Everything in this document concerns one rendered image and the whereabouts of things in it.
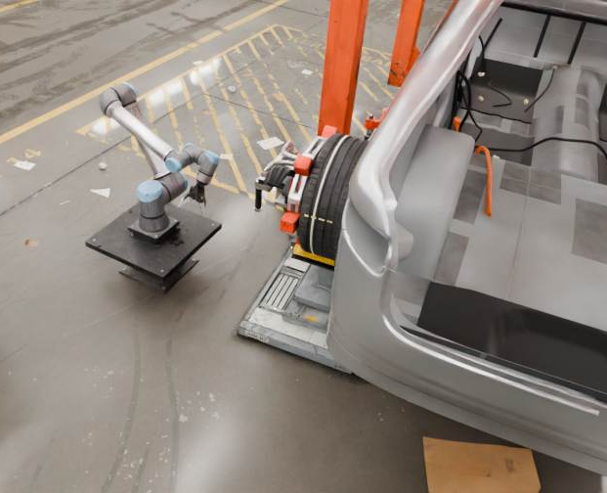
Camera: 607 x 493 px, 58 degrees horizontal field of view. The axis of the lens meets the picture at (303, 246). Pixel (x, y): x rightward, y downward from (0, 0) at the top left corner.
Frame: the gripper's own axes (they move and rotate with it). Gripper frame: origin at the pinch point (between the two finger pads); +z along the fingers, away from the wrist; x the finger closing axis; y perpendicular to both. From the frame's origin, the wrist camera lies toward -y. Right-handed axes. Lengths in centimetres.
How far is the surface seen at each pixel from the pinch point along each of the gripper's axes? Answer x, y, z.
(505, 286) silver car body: -104, -133, -55
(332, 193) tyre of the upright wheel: -40, -71, -54
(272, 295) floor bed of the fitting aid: -65, -15, 31
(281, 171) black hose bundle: -22, -46, -50
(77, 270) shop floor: 41, 45, 76
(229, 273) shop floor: -46, 18, 39
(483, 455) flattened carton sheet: -147, -140, 31
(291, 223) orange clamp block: -30, -65, -32
